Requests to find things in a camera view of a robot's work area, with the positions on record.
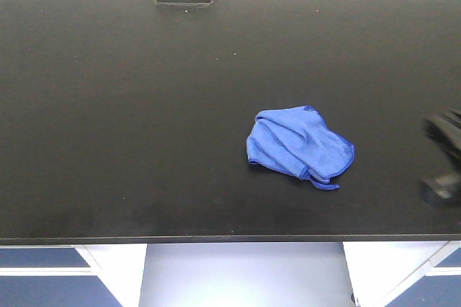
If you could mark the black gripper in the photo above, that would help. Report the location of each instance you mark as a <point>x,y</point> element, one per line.
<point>444,130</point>

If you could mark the blue microfiber cloth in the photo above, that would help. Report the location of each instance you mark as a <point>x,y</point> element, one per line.
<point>297,142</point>

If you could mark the blue cabinet right of kneehole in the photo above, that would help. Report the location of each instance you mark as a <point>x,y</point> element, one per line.
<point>381,271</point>

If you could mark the blue cabinet of kneehole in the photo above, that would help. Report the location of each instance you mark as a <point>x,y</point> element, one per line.
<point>381,271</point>
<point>72,275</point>

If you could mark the blue cabinet left of kneehole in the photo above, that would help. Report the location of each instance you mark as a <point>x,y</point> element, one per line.
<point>72,275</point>

